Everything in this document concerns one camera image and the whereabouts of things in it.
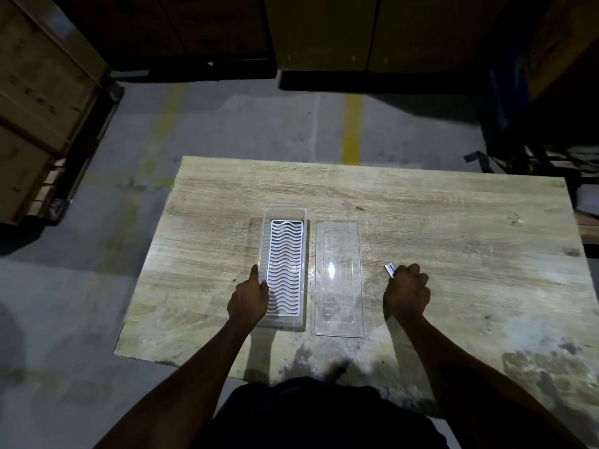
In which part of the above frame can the light brown cardboard box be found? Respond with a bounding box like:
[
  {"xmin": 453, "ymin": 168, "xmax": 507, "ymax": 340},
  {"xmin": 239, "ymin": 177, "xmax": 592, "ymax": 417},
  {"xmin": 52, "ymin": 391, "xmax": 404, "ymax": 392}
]
[
  {"xmin": 0, "ymin": 0, "xmax": 112, "ymax": 156},
  {"xmin": 0, "ymin": 122, "xmax": 61, "ymax": 226}
]

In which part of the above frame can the person's right hand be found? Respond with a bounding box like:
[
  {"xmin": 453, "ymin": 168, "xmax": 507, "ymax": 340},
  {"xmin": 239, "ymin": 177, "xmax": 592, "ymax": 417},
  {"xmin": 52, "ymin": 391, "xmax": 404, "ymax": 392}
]
[{"xmin": 382, "ymin": 263, "xmax": 431, "ymax": 326}]

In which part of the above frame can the blue rack post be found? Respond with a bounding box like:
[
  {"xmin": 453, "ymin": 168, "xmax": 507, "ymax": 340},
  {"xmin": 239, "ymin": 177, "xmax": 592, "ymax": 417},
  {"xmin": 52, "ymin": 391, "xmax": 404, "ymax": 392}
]
[{"xmin": 488, "ymin": 41, "xmax": 530, "ymax": 151}]

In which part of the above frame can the dark tape scrap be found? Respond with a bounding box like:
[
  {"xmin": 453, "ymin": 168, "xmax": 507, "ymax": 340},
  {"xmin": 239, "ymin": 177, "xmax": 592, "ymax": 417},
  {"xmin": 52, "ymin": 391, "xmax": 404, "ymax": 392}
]
[{"xmin": 462, "ymin": 150, "xmax": 497, "ymax": 174}]

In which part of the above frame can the person's left hand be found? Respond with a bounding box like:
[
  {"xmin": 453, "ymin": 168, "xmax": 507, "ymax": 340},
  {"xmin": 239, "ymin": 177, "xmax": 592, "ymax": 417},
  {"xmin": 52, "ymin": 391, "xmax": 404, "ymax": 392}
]
[{"xmin": 226, "ymin": 264, "xmax": 270, "ymax": 331}]

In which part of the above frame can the pile of cardboard scraps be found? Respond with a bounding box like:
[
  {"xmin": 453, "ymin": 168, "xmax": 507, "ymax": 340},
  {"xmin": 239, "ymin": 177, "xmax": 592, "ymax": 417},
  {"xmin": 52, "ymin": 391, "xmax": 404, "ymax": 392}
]
[{"xmin": 527, "ymin": 143, "xmax": 599, "ymax": 173}]

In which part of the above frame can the white wavy plastic insert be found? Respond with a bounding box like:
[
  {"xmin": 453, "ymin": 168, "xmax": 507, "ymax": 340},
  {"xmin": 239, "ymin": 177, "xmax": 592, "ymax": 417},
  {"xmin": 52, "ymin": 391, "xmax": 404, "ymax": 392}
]
[{"xmin": 265, "ymin": 219, "xmax": 306, "ymax": 319}]

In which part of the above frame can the person's right forearm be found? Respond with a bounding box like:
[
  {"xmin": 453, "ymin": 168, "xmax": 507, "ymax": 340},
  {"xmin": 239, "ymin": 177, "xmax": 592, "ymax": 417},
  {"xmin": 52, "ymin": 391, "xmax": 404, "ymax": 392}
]
[{"xmin": 387, "ymin": 312, "xmax": 590, "ymax": 449}]

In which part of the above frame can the white sheet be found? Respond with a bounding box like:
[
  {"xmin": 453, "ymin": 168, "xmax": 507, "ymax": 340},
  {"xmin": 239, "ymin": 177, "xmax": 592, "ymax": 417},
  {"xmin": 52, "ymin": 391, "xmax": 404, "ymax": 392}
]
[{"xmin": 574, "ymin": 181, "xmax": 599, "ymax": 216}]

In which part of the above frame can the black pallet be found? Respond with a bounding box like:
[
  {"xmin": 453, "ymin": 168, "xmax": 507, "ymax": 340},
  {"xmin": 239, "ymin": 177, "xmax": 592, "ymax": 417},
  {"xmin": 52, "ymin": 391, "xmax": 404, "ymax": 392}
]
[
  {"xmin": 279, "ymin": 69, "xmax": 489, "ymax": 95},
  {"xmin": 109, "ymin": 52, "xmax": 278, "ymax": 84}
]

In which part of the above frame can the clear plastic lid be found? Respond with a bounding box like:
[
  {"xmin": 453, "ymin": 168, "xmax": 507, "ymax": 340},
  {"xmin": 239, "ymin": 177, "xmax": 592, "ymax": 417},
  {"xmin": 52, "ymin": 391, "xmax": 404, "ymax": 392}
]
[{"xmin": 313, "ymin": 220, "xmax": 366, "ymax": 339}]

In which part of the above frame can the brown wooden plank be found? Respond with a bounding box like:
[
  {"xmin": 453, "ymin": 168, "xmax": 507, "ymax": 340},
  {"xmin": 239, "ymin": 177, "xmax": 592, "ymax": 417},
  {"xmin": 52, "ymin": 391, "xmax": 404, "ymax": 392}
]
[{"xmin": 577, "ymin": 212, "xmax": 599, "ymax": 244}]

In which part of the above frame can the person's dark clothing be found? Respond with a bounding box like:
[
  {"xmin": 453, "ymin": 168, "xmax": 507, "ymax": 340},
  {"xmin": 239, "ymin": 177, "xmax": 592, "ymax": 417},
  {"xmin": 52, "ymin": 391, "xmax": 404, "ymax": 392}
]
[{"xmin": 190, "ymin": 375, "xmax": 451, "ymax": 449}]

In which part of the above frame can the person's left forearm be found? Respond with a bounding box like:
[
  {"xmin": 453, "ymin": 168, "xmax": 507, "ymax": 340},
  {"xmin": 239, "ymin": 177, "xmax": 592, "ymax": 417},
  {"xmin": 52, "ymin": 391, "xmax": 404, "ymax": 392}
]
[{"xmin": 92, "ymin": 319, "xmax": 257, "ymax": 449}]

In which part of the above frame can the yellow printed cardboard box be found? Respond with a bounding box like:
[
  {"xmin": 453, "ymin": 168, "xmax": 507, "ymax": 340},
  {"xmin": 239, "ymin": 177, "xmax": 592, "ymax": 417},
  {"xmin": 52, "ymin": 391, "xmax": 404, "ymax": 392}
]
[{"xmin": 523, "ymin": 0, "xmax": 599, "ymax": 102}]

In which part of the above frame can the clear plastic box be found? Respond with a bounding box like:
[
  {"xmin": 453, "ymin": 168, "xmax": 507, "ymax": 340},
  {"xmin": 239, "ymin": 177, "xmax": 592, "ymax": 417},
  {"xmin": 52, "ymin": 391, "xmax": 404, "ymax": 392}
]
[{"xmin": 256, "ymin": 207, "xmax": 310, "ymax": 333}]

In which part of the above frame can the dark wooden pallet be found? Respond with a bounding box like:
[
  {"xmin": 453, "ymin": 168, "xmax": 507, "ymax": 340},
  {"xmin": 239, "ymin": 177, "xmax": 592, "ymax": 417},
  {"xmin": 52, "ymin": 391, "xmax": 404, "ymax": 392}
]
[{"xmin": 31, "ymin": 78, "xmax": 126, "ymax": 227}]

